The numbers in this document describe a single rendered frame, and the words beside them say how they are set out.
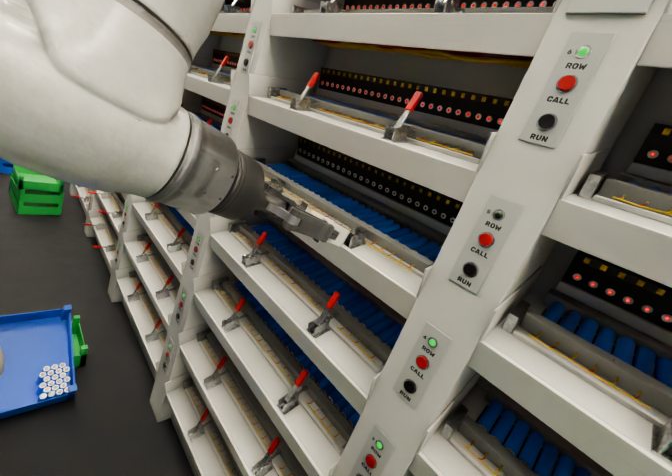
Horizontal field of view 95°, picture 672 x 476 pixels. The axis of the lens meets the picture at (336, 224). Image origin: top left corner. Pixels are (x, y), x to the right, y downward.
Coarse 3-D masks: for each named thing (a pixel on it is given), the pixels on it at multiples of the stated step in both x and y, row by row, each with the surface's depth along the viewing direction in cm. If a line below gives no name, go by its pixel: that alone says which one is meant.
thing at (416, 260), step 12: (264, 168) 79; (288, 180) 74; (300, 192) 70; (312, 192) 69; (312, 204) 68; (324, 204) 65; (336, 216) 63; (348, 216) 61; (372, 228) 58; (372, 240) 57; (384, 240) 55; (396, 252) 53; (408, 252) 52; (420, 264) 50
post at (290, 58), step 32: (256, 0) 77; (320, 0) 80; (256, 64) 76; (288, 64) 81; (320, 64) 88; (224, 128) 84; (256, 128) 83; (192, 288) 92; (192, 320) 95; (160, 384) 104; (160, 416) 103
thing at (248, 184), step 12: (240, 156) 32; (240, 168) 32; (252, 168) 33; (240, 180) 31; (252, 180) 32; (264, 180) 34; (228, 192) 31; (240, 192) 32; (252, 192) 33; (264, 192) 35; (228, 204) 32; (240, 204) 32; (252, 204) 33; (264, 204) 34; (276, 204) 35; (228, 216) 34; (240, 216) 34; (276, 216) 37
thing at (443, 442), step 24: (456, 408) 51; (480, 408) 51; (504, 408) 51; (432, 432) 44; (456, 432) 47; (480, 432) 45; (504, 432) 46; (528, 432) 49; (552, 432) 47; (432, 456) 43; (456, 456) 44; (480, 456) 44; (504, 456) 43; (528, 456) 43; (552, 456) 44; (576, 456) 44
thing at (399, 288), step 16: (256, 160) 84; (272, 160) 90; (304, 160) 88; (336, 176) 80; (368, 192) 73; (400, 208) 67; (432, 224) 62; (304, 240) 63; (336, 256) 56; (352, 256) 53; (368, 256) 53; (384, 256) 54; (352, 272) 54; (368, 272) 51; (384, 272) 49; (400, 272) 50; (368, 288) 52; (384, 288) 49; (400, 288) 47; (416, 288) 47; (400, 304) 47
